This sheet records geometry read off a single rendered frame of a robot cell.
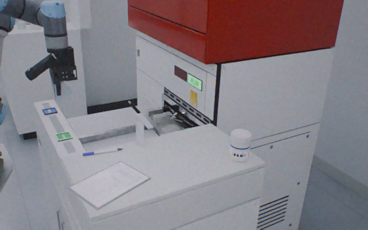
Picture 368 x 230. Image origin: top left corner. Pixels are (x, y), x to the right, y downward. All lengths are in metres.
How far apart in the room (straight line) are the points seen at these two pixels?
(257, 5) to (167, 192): 0.82
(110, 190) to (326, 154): 2.30
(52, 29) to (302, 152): 1.39
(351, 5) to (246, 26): 1.45
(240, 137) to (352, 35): 1.75
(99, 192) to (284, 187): 1.22
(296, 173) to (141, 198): 1.18
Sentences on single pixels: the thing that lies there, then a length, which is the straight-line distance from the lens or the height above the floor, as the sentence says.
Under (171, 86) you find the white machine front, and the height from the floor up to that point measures 1.00.
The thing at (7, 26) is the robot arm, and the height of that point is 1.31.
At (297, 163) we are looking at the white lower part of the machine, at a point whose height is 0.60.
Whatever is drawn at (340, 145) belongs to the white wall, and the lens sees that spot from 3.05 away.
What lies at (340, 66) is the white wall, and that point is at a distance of 2.93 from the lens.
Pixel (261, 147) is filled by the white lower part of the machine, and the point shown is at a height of 0.77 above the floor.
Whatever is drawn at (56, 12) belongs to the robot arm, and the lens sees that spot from 1.29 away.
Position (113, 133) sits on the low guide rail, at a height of 0.84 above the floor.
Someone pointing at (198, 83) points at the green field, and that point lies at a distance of 1.58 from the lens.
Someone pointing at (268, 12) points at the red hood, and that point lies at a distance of 1.56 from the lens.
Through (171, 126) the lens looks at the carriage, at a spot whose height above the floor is 0.88.
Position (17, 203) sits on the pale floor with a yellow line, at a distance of 2.82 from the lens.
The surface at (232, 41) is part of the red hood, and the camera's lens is 1.47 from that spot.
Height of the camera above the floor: 1.63
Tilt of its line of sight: 24 degrees down
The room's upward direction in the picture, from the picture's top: 2 degrees clockwise
